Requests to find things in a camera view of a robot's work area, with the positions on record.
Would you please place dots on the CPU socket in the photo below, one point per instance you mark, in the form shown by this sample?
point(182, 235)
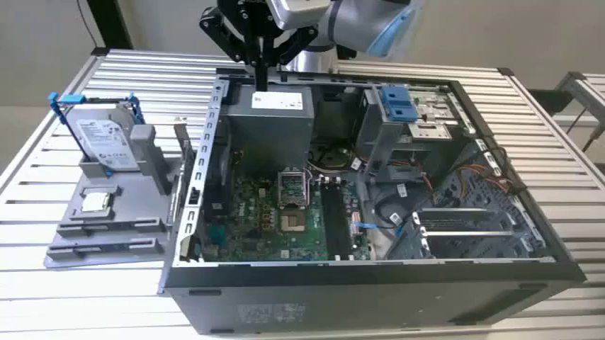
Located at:
point(293, 221)

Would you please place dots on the blue drive latch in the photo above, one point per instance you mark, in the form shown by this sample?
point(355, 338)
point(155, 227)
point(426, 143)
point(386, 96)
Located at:
point(397, 102)

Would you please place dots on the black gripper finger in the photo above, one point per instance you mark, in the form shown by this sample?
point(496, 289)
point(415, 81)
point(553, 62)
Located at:
point(298, 42)
point(222, 42)

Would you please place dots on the metal frame table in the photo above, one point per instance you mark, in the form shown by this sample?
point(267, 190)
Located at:
point(569, 83)

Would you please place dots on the grey power supply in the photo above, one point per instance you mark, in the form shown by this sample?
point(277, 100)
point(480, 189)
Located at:
point(268, 134)

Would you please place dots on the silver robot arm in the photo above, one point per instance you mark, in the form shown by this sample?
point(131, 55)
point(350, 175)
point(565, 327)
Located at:
point(350, 28)

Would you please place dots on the black metal post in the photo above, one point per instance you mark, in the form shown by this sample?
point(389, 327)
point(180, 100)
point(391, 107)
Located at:
point(114, 25)

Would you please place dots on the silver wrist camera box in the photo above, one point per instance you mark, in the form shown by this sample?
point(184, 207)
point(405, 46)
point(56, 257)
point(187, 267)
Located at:
point(298, 14)

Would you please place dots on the black RAM slot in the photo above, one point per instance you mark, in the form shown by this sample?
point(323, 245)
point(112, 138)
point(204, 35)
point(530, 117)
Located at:
point(329, 219)
point(341, 219)
point(335, 219)

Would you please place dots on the grey metal drive cage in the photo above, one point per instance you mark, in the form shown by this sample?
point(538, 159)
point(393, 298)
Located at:
point(370, 163)

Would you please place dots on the hard disk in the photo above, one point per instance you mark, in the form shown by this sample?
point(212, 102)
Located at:
point(102, 138)

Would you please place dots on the RAM stick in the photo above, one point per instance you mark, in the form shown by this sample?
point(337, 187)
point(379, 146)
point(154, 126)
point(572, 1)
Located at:
point(106, 249)
point(114, 227)

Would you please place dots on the grey parts rack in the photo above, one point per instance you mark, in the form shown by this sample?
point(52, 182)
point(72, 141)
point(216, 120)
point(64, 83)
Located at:
point(132, 198)

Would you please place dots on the green motherboard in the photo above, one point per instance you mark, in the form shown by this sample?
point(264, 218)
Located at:
point(302, 244)

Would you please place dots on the silver CPU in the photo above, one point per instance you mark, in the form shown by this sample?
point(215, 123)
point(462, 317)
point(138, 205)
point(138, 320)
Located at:
point(98, 202)

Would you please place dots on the round black fan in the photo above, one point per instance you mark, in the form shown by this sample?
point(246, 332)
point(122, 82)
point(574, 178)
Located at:
point(333, 156)

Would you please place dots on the black PC case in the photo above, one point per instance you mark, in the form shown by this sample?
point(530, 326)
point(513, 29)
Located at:
point(330, 301)

